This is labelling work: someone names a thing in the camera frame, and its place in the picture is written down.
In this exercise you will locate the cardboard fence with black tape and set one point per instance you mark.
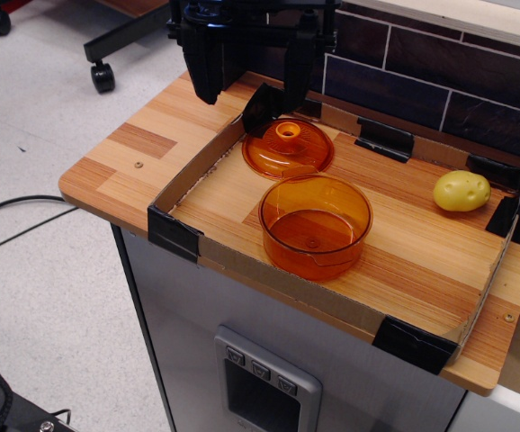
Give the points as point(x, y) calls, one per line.
point(455, 277)

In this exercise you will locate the yellow toy potato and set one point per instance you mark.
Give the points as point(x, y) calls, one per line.
point(461, 191)

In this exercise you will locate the orange transparent plastic pot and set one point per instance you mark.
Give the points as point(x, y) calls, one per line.
point(314, 225)

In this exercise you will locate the black rolling stand leg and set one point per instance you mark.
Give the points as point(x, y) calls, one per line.
point(144, 18)

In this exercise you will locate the grey cabinet with control panel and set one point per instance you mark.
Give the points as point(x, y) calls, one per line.
point(227, 357)

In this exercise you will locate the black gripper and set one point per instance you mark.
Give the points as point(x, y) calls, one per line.
point(211, 34)

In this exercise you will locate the orange transparent pot lid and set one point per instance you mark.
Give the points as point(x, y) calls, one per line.
point(287, 147)

